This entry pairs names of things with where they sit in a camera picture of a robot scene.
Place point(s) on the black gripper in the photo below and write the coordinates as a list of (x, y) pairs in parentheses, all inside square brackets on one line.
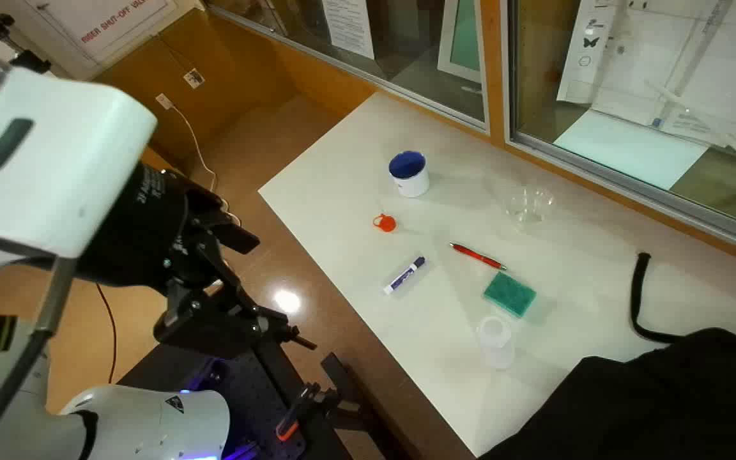
[(142, 230)]

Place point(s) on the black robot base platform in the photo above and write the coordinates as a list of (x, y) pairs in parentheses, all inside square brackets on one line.
[(255, 399)]

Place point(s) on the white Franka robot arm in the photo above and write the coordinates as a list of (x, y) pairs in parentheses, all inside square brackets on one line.
[(53, 163)]

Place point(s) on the black clamp orange grip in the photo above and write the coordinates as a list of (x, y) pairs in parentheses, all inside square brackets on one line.
[(293, 417), (304, 343)]

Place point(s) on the white blue marker pen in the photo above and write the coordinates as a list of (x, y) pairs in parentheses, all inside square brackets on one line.
[(404, 274)]

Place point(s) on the white cup blue inside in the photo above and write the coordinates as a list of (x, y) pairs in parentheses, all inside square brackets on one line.
[(411, 175)]

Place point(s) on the red pen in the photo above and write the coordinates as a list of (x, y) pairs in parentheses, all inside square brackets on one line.
[(477, 256)]

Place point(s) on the white sign red text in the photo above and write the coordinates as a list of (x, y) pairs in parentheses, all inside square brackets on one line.
[(115, 22)]

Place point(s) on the white paper notice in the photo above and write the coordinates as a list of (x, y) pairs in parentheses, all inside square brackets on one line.
[(348, 27)]

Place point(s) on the clear plastic cup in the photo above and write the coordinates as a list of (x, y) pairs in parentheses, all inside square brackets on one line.
[(497, 343)]

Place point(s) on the green sponge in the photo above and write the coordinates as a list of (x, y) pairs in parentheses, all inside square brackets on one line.
[(510, 294)]

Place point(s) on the clear glass bowl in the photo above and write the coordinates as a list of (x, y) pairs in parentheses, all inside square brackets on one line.
[(531, 205)]

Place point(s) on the white framed green picture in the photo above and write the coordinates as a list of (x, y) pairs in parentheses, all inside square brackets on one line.
[(463, 39)]

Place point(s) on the light blue paper sheet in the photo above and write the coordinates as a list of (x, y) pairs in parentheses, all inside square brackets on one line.
[(628, 147)]

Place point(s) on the white strip with butterflies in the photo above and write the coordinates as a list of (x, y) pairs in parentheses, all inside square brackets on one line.
[(589, 53)]

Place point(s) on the black fabric bag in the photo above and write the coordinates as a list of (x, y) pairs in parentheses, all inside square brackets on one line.
[(676, 399)]

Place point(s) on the large white poster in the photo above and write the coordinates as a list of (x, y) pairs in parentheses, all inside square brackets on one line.
[(710, 68)]

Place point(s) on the white wall socket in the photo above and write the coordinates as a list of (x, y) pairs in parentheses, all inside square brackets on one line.
[(195, 77)]

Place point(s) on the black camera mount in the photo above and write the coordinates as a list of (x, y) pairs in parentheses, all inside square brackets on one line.
[(2, 30)]

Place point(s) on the wooden window post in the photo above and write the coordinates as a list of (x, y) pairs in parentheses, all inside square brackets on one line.
[(494, 68)]

